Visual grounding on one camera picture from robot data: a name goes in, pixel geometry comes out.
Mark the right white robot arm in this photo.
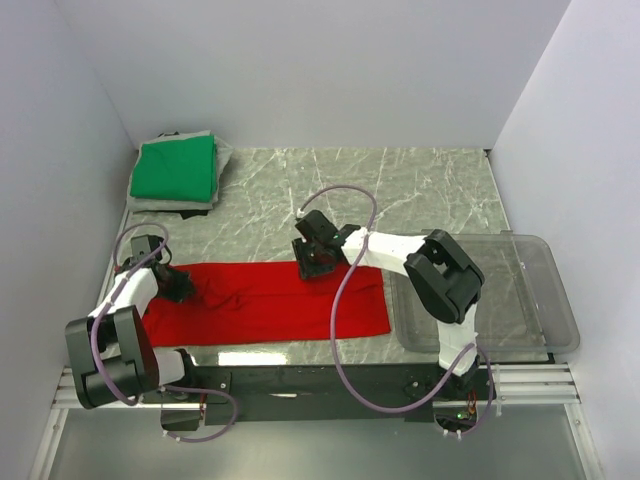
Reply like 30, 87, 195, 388
292, 210, 485, 399

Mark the folded green t shirt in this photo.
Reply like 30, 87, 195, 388
130, 135, 217, 203

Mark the aluminium rail frame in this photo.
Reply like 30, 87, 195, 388
29, 149, 606, 480

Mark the folded grey t shirt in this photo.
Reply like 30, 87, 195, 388
127, 130, 233, 212

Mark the red t shirt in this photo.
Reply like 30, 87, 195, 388
142, 259, 392, 349

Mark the black base beam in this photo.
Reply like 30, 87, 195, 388
139, 363, 481, 431

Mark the clear plastic bin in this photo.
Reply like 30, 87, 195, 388
384, 232, 580, 363

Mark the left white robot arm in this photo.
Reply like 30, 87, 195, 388
65, 234, 200, 409

